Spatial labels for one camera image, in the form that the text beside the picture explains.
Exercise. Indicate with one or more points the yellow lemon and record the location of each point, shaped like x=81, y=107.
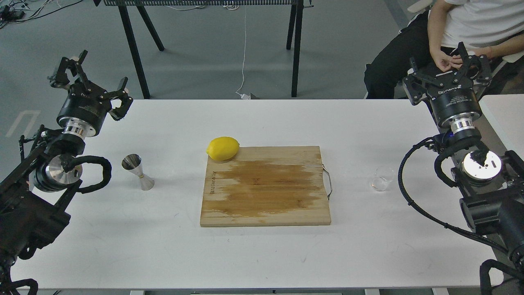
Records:
x=223, y=148

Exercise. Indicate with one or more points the seated person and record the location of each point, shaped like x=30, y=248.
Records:
x=379, y=74

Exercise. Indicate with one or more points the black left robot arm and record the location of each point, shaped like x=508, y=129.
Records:
x=34, y=197

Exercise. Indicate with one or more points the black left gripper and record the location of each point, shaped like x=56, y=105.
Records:
x=83, y=107

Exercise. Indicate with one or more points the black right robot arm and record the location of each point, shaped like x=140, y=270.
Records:
x=491, y=185

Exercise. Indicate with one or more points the white side table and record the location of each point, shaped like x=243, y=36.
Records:
x=505, y=113

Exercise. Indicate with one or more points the small clear glass cup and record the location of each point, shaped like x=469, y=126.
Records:
x=382, y=178

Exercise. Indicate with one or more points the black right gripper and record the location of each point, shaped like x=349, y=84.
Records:
x=452, y=102

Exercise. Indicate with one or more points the wooden cutting board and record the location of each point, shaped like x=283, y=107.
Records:
x=266, y=186

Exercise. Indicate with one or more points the steel double jigger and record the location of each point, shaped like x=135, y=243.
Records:
x=133, y=164

